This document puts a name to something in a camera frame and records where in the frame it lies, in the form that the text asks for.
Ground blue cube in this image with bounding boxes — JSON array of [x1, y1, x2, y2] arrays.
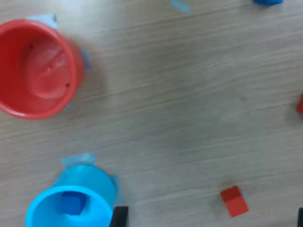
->
[[60, 191, 86, 216], [251, 0, 284, 6]]

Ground blue plastic bin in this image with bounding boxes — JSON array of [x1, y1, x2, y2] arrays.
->
[[25, 165, 117, 227]]

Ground red plastic bin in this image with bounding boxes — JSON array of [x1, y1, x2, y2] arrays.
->
[[0, 19, 85, 120]]

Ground red cube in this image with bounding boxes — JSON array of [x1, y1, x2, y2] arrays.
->
[[220, 185, 250, 218], [296, 93, 303, 114]]

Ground blue tape piece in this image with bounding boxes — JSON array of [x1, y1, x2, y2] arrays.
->
[[26, 13, 59, 29], [170, 0, 191, 14], [80, 49, 92, 71]]

